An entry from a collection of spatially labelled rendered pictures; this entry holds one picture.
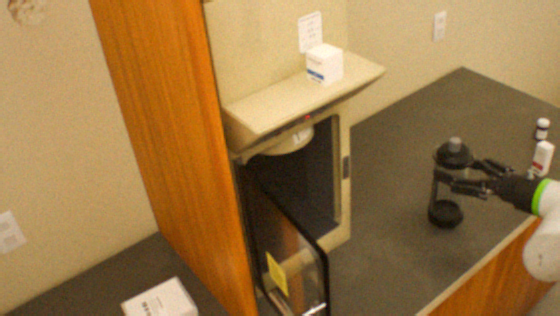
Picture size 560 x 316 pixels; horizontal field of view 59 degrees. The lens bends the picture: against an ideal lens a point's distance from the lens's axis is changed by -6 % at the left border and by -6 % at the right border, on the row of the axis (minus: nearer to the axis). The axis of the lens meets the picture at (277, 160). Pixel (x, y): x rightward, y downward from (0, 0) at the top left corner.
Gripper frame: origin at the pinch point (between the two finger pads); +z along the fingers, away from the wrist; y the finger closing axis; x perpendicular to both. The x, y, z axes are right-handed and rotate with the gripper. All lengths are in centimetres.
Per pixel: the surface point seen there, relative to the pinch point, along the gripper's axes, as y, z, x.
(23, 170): 92, 51, -30
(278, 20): 43, 1, -53
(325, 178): 28.8, 17.8, -6.2
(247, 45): 50, 2, -50
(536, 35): -149, 60, 13
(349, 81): 34, -6, -38
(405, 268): 22.2, -0.3, 19.0
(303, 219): 34.6, 23.6, 5.6
